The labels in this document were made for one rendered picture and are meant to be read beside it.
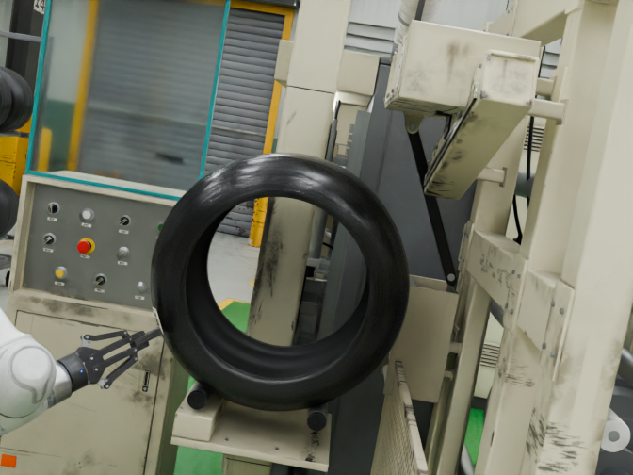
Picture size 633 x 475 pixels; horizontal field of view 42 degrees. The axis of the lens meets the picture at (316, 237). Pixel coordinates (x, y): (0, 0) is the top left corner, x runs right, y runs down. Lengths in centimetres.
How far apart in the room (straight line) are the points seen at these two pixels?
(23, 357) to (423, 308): 106
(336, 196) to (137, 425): 123
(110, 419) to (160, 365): 24
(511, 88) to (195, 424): 103
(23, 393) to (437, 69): 95
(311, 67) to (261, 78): 908
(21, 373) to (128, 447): 127
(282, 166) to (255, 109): 945
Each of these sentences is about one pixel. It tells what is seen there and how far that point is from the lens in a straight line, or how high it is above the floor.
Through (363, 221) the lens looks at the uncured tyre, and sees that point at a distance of 181.
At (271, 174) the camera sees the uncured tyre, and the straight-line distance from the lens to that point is 181.
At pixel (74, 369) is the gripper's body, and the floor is 99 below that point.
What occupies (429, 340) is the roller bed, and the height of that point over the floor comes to 106.
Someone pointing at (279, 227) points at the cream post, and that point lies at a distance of 221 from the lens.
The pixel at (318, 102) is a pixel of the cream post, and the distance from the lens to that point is 220.
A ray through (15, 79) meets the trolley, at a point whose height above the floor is 156.
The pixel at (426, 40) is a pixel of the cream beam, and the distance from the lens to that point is 159.
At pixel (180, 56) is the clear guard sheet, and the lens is 260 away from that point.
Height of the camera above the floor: 154
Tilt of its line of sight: 7 degrees down
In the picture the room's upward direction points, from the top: 10 degrees clockwise
